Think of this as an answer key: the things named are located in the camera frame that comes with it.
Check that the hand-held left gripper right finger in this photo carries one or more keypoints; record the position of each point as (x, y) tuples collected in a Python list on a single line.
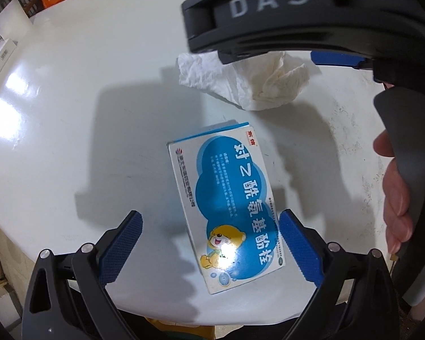
[(301, 248)]

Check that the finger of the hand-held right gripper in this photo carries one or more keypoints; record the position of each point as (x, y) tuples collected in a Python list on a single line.
[(333, 58)]

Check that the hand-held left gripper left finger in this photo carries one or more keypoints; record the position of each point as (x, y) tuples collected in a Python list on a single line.
[(122, 244)]

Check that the white tissue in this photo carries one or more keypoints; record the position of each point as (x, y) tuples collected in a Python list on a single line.
[(269, 81)]

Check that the blue medicine box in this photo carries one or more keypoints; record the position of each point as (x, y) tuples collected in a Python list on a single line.
[(226, 184)]

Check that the person's right hand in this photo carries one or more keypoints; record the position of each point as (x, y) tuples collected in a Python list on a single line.
[(396, 205)]

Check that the yellow plastic stool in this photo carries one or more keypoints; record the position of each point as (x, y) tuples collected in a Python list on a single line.
[(180, 329)]

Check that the white labelled box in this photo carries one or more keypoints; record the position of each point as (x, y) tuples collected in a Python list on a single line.
[(0, 63)]

